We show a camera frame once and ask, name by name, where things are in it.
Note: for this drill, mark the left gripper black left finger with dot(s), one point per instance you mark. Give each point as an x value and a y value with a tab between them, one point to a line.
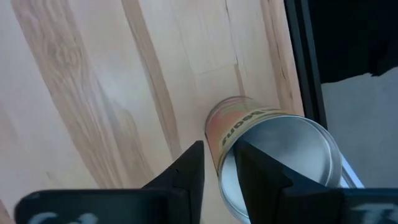
155	205

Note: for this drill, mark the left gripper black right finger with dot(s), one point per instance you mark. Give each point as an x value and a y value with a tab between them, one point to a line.
295	205

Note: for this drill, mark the red green-beans tin can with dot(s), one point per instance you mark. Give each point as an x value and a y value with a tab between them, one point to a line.
236	124

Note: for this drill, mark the black floor mat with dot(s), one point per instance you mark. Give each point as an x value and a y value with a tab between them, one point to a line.
357	31

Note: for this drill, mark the black aluminium table frame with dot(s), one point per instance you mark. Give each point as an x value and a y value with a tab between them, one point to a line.
306	62

